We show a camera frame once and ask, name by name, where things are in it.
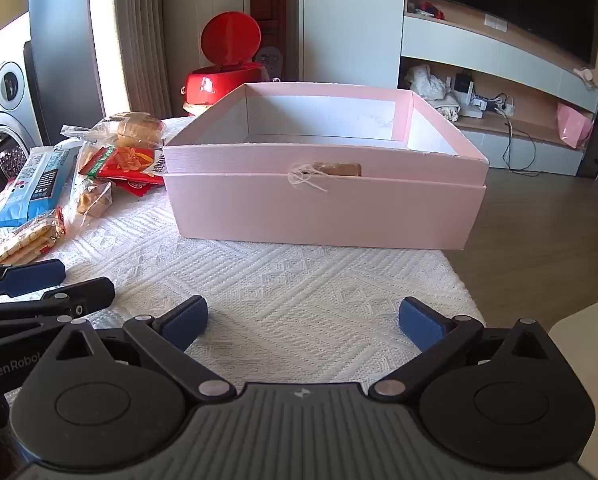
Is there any blue snack packet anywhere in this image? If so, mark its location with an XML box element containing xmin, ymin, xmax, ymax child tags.
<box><xmin>0</xmin><ymin>140</ymin><xmax>82</xmax><ymax>231</ymax></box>

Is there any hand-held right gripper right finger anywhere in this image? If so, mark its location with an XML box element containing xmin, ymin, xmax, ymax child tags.
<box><xmin>369</xmin><ymin>296</ymin><xmax>562</xmax><ymax>403</ymax></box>

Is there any grey washing machine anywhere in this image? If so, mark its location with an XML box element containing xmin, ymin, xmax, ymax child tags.
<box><xmin>0</xmin><ymin>60</ymin><xmax>45</xmax><ymax>196</ymax></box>

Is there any crumpled white cloth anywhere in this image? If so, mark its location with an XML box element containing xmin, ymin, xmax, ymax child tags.
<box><xmin>404</xmin><ymin>64</ymin><xmax>462</xmax><ymax>121</ymax></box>

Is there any black television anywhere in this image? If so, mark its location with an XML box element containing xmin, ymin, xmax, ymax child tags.
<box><xmin>408</xmin><ymin>0</ymin><xmax>598</xmax><ymax>68</ymax></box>

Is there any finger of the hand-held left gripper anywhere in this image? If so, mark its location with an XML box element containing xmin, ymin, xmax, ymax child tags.
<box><xmin>0</xmin><ymin>276</ymin><xmax>116</xmax><ymax>341</ymax></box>
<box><xmin>0</xmin><ymin>259</ymin><xmax>67</xmax><ymax>303</ymax></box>

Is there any white textured tablecloth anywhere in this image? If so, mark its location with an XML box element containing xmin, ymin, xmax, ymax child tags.
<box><xmin>0</xmin><ymin>116</ymin><xmax>486</xmax><ymax>411</ymax></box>

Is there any pink cardboard box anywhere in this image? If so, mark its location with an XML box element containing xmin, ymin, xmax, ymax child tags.
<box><xmin>163</xmin><ymin>82</ymin><xmax>490</xmax><ymax>252</ymax></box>

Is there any white power strip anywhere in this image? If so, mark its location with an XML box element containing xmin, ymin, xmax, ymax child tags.
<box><xmin>479</xmin><ymin>92</ymin><xmax>517</xmax><ymax>116</ymax></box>

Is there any clear bun packet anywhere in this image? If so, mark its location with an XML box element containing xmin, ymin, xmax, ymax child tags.
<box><xmin>99</xmin><ymin>111</ymin><xmax>172</xmax><ymax>151</ymax></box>

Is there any clear pastry packet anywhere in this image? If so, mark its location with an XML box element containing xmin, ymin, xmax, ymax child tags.
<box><xmin>64</xmin><ymin>145</ymin><xmax>115</xmax><ymax>226</ymax></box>

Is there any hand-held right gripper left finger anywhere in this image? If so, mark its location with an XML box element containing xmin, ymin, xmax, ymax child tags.
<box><xmin>49</xmin><ymin>296</ymin><xmax>235</xmax><ymax>403</ymax></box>

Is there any pink bag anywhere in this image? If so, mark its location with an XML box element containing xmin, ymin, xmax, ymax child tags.
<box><xmin>556</xmin><ymin>101</ymin><xmax>594</xmax><ymax>150</ymax></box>

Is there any dark grey cabinet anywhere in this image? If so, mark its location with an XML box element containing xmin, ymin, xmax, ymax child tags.
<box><xmin>28</xmin><ymin>0</ymin><xmax>107</xmax><ymax>146</ymax></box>

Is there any small grey appliance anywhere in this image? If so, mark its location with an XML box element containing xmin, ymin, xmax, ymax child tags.
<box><xmin>256</xmin><ymin>46</ymin><xmax>284</xmax><ymax>81</ymax></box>

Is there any red round-label snack packet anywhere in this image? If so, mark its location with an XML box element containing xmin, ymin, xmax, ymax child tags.
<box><xmin>112</xmin><ymin>180</ymin><xmax>165</xmax><ymax>200</ymax></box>

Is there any black cable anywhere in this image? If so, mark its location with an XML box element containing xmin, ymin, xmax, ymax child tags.
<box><xmin>501</xmin><ymin>110</ymin><xmax>542</xmax><ymax>177</ymax></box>

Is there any white side table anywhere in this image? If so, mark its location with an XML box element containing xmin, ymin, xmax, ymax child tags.
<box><xmin>549</xmin><ymin>300</ymin><xmax>598</xmax><ymax>480</ymax></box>

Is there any small white device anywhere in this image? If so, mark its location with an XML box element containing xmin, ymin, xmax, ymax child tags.
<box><xmin>574</xmin><ymin>66</ymin><xmax>597</xmax><ymax>91</ymax></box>

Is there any long red snack packet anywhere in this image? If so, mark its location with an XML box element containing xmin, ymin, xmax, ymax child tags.
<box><xmin>78</xmin><ymin>145</ymin><xmax>167</xmax><ymax>186</ymax></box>

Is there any beige curtain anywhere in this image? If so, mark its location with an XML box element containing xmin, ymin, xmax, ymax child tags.
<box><xmin>112</xmin><ymin>0</ymin><xmax>172</xmax><ymax>118</ymax></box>

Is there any red trash can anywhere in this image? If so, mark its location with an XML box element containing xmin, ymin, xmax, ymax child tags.
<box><xmin>181</xmin><ymin>11</ymin><xmax>275</xmax><ymax>108</ymax></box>

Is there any beige cracker packet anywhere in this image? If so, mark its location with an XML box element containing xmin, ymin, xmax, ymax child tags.
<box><xmin>0</xmin><ymin>207</ymin><xmax>67</xmax><ymax>267</ymax></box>

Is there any white television cabinet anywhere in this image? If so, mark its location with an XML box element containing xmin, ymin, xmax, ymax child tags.
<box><xmin>399</xmin><ymin>0</ymin><xmax>598</xmax><ymax>178</ymax></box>

